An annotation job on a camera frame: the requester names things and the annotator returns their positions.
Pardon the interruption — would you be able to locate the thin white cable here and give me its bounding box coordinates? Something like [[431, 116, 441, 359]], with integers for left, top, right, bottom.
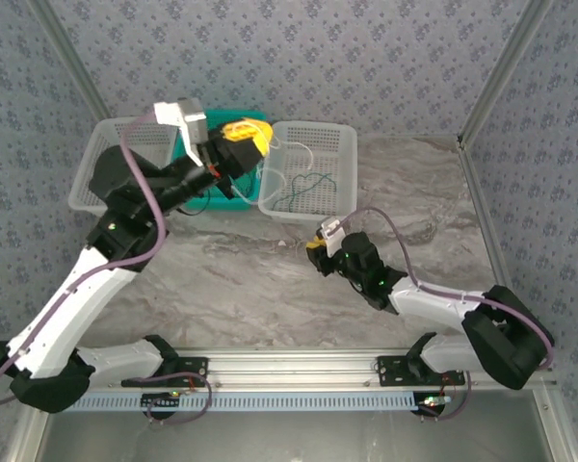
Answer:
[[228, 122, 317, 203]]

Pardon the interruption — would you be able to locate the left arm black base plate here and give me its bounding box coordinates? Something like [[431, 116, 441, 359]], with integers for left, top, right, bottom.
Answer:
[[120, 356, 209, 389]]

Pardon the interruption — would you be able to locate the right arm purple harness cable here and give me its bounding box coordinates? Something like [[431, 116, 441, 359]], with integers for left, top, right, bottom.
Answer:
[[334, 206, 558, 423]]

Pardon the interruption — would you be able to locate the teal perforated plastic basket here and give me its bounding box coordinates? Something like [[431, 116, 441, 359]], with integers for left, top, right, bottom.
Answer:
[[172, 109, 267, 214]]

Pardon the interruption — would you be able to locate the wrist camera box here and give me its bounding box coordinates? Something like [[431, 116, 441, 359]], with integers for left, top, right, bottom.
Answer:
[[317, 217, 344, 255], [153, 97, 209, 167]]

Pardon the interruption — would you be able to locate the arm purple harness cable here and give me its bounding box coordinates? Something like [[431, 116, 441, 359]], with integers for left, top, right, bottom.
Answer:
[[0, 113, 213, 425], [334, 206, 558, 423]]

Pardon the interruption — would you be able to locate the left arm purple harness cable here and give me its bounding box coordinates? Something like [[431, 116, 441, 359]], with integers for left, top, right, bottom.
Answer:
[[0, 113, 213, 425]]

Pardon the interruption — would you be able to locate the white perforated plastic basket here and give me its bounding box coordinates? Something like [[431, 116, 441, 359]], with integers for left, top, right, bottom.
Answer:
[[258, 120, 358, 224], [67, 116, 179, 218]]

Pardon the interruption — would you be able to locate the aluminium frame post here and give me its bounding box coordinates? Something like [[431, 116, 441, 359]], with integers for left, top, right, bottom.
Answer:
[[457, 0, 556, 148], [28, 0, 108, 127]]

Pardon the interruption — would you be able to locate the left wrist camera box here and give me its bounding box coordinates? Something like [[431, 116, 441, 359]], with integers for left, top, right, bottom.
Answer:
[[153, 97, 209, 167]]

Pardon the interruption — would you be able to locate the white slotted cable duct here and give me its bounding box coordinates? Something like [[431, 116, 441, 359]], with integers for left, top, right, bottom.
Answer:
[[71, 390, 418, 413]]

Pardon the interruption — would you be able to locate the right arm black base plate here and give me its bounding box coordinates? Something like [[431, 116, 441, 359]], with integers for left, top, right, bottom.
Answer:
[[376, 354, 466, 389]]

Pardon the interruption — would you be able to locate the thin green cable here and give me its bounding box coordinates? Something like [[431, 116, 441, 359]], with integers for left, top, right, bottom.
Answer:
[[274, 171, 341, 212]]

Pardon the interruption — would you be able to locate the small black controller board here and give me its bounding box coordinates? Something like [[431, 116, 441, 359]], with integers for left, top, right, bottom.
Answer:
[[141, 392, 182, 418], [413, 392, 450, 416]]

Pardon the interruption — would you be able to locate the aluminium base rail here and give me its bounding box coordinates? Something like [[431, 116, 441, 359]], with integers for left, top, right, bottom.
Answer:
[[86, 348, 558, 391]]

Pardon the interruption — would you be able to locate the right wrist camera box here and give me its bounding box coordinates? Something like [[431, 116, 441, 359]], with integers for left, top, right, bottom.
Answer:
[[317, 217, 344, 255]]

